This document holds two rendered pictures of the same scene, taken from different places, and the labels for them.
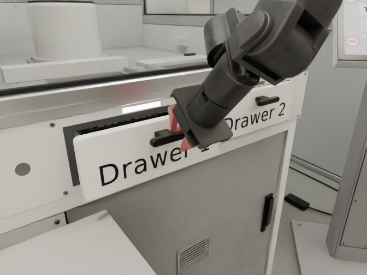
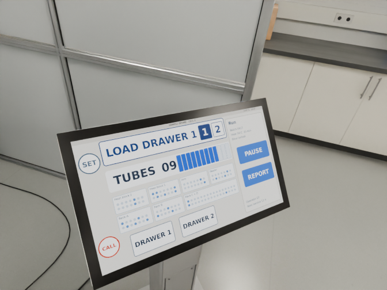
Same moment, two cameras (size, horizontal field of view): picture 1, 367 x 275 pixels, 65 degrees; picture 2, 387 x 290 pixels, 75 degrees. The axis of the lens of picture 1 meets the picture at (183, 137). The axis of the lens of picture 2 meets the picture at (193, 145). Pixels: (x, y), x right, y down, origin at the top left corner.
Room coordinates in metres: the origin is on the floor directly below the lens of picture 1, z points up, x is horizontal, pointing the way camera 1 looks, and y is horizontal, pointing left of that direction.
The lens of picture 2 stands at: (0.68, -0.47, 1.49)
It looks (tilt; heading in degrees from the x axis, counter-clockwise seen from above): 37 degrees down; 317
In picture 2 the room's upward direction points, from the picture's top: 6 degrees clockwise
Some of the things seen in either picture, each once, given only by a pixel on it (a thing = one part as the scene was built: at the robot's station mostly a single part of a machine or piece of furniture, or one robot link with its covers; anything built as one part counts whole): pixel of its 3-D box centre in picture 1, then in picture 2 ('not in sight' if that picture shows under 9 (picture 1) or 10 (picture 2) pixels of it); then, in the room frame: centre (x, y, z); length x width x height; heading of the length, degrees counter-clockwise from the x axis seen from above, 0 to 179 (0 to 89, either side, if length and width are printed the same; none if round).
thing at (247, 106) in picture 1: (254, 109); not in sight; (0.70, -0.18, 0.87); 0.29 x 0.02 x 0.11; 126
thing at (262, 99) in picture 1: (264, 100); not in sight; (0.68, -0.20, 0.91); 0.07 x 0.04 x 0.01; 126
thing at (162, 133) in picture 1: (166, 136); not in sight; (0.45, 0.03, 0.91); 0.07 x 0.04 x 0.01; 126
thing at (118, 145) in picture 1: (158, 147); not in sight; (0.48, 0.05, 0.87); 0.29 x 0.02 x 0.11; 126
